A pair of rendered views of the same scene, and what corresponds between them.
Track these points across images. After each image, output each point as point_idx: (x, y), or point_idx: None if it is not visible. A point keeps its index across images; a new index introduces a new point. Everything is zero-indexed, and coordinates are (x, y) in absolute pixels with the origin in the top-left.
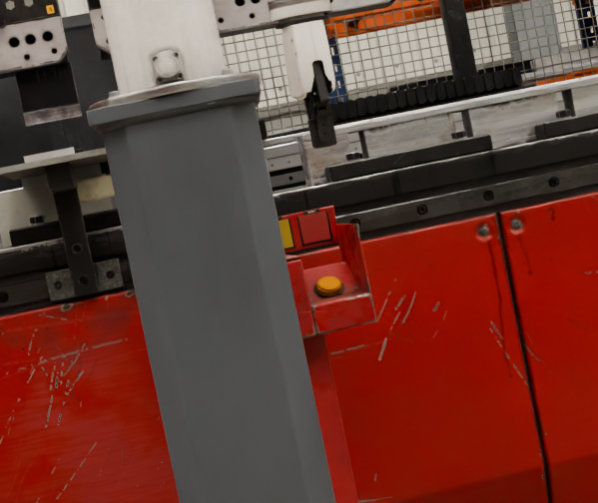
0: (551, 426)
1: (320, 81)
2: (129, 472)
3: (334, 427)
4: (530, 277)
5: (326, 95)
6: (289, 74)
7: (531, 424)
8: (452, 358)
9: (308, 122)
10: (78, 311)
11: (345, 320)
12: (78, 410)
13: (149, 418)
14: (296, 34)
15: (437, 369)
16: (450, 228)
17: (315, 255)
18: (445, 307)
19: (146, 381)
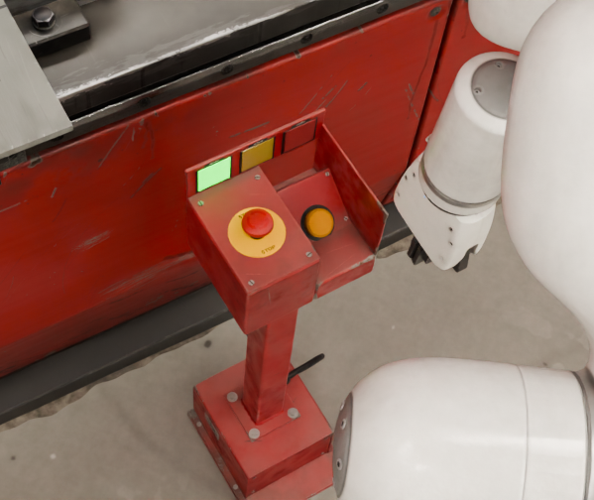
0: (425, 142)
1: (465, 255)
2: (19, 289)
3: (291, 317)
4: (461, 41)
5: (466, 265)
6: (411, 206)
7: (410, 145)
8: (361, 120)
9: (415, 243)
10: None
11: (344, 282)
12: None
13: (45, 248)
14: (462, 232)
15: (344, 132)
16: (405, 18)
17: (255, 77)
18: (371, 84)
19: (45, 224)
